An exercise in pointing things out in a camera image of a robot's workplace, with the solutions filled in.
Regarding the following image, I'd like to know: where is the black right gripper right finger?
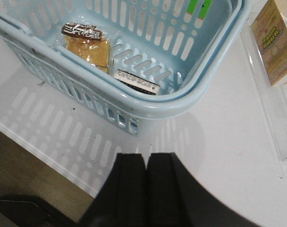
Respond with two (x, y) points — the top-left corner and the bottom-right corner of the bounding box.
(147, 153), (256, 227)

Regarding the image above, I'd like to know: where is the right clear acrylic shelf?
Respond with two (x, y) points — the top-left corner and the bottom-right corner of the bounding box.
(241, 19), (287, 162)

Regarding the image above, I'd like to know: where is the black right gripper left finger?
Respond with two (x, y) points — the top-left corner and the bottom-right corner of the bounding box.
(77, 153), (147, 227)

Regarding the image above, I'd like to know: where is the beige carton box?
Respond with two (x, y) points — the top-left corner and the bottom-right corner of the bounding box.
(251, 0), (287, 87)

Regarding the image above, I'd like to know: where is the black white tissue pack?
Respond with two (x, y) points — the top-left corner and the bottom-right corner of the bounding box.
(113, 70), (160, 95)

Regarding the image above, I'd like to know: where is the light blue plastic basket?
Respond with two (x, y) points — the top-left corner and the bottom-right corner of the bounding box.
(0, 0), (251, 135)

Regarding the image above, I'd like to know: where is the packaged bread slice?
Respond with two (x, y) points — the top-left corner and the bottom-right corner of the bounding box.
(61, 22), (110, 73)

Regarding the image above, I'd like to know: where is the black object on floor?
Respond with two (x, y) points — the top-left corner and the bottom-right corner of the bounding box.
(0, 194), (76, 227)

